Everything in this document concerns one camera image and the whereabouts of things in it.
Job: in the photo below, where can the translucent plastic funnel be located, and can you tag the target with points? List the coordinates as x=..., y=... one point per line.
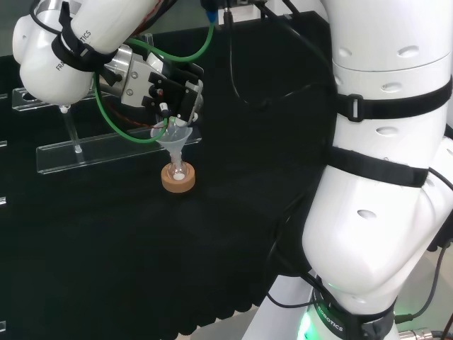
x=177, y=143

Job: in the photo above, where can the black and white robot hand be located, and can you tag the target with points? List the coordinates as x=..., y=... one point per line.
x=177, y=88

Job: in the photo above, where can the black bench cloth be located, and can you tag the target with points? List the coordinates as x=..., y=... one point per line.
x=124, y=248

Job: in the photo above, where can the small round-bottom glass flask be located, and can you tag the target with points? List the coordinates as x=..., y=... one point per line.
x=173, y=169

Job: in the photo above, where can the pale board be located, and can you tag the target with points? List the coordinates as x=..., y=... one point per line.
x=283, y=318

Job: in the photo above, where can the clear acrylic funnel stand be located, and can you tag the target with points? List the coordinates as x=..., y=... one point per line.
x=106, y=150

